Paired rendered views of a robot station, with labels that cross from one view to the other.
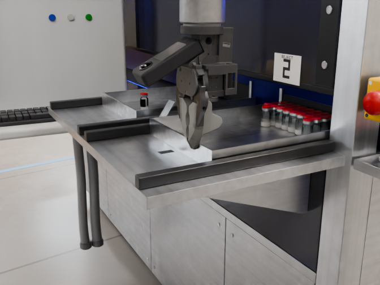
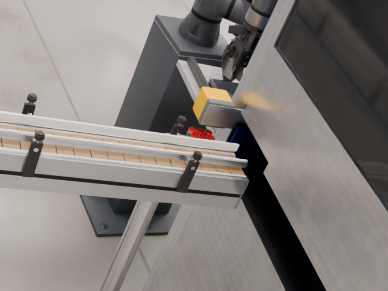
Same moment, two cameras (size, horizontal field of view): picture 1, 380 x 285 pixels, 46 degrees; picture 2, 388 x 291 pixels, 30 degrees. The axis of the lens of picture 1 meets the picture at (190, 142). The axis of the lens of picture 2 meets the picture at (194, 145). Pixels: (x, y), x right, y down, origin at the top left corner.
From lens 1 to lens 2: 2.17 m
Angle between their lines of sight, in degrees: 79
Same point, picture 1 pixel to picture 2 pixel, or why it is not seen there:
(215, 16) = (247, 17)
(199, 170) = (197, 75)
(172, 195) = (181, 67)
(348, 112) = not seen: hidden behind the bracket
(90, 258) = not seen: outside the picture
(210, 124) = (228, 73)
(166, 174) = (192, 64)
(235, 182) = (191, 89)
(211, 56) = (246, 40)
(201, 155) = (218, 84)
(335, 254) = not seen: hidden behind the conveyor
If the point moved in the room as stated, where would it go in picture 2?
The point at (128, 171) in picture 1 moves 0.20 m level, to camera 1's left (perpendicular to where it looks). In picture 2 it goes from (212, 68) to (222, 44)
